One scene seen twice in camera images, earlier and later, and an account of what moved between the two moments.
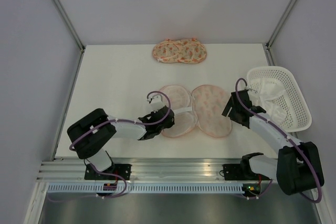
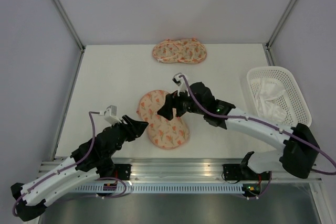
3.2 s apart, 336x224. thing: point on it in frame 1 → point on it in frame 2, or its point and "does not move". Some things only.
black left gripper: [169, 125] → [135, 128]
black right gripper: [231, 114] → [171, 100]
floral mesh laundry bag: [189, 51] does not move
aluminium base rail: [145, 169] does not move
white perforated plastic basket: [272, 89] does not move
